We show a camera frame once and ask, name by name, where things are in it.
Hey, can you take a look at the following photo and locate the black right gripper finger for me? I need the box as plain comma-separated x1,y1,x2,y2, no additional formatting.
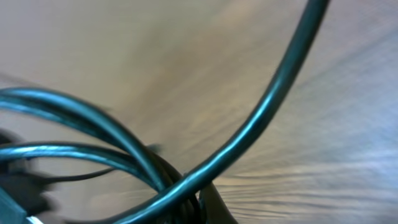
199,183,238,224

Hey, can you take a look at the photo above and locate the black cable bundle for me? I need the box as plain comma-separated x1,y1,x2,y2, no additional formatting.
0,0,331,224

